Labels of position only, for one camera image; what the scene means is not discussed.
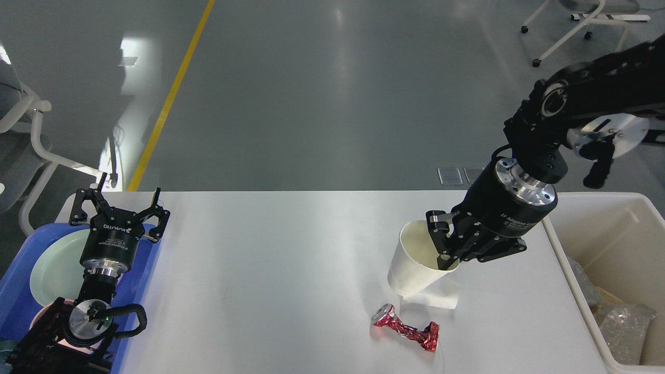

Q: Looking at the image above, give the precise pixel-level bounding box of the blue plastic tray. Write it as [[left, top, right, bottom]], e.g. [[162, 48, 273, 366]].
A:
[[1, 223, 160, 341]]

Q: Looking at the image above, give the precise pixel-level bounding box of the white napkin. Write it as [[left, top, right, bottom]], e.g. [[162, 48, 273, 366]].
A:
[[401, 277, 461, 310]]

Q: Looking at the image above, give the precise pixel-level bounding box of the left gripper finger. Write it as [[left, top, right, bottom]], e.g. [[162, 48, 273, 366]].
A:
[[69, 173, 115, 228], [130, 188, 170, 243]]

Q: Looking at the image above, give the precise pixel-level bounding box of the white office chair right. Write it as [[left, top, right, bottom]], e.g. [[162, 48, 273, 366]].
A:
[[518, 1, 655, 69]]

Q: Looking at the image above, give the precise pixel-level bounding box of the light green plate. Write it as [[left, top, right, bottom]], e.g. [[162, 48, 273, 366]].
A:
[[29, 229, 125, 306]]

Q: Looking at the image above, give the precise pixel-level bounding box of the pink mug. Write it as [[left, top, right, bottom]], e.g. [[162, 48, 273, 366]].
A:
[[29, 303, 101, 354]]

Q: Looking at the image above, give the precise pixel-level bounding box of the brown paper bag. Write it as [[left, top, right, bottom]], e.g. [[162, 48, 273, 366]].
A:
[[591, 286, 624, 313]]

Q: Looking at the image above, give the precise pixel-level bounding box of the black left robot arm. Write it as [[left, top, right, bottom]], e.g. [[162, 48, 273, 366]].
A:
[[6, 185, 170, 373]]

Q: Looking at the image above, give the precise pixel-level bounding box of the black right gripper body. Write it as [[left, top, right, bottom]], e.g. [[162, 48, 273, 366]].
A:
[[457, 158, 558, 237]]

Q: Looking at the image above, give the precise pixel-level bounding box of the beige waste bin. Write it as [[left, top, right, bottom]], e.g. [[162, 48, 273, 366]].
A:
[[542, 192, 664, 373]]

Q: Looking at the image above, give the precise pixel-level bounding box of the red foil wrapper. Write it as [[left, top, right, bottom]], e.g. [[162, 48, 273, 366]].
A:
[[370, 303, 440, 353]]

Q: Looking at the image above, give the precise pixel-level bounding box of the white paper cup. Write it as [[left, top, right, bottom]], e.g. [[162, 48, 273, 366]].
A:
[[387, 220, 459, 297]]

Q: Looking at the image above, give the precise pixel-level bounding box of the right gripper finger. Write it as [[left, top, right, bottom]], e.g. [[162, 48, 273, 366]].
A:
[[425, 210, 486, 270], [459, 232, 527, 262]]

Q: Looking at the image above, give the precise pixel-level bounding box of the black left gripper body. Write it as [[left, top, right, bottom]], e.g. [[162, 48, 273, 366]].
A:
[[80, 211, 145, 274]]

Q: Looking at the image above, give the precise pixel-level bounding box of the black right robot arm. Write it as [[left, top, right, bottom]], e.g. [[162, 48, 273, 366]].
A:
[[425, 36, 663, 271]]

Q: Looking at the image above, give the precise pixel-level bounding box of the aluminium foil tray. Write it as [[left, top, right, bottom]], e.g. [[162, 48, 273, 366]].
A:
[[594, 303, 657, 365]]

